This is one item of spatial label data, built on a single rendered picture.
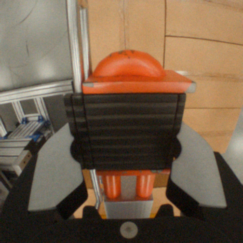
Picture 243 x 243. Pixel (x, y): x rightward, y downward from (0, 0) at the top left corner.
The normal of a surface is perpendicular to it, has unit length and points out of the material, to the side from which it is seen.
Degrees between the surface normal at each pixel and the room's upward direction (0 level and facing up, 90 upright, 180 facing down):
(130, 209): 0
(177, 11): 0
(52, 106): 0
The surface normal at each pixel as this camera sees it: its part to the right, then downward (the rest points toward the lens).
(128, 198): -0.02, -0.88
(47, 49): 0.01, 0.48
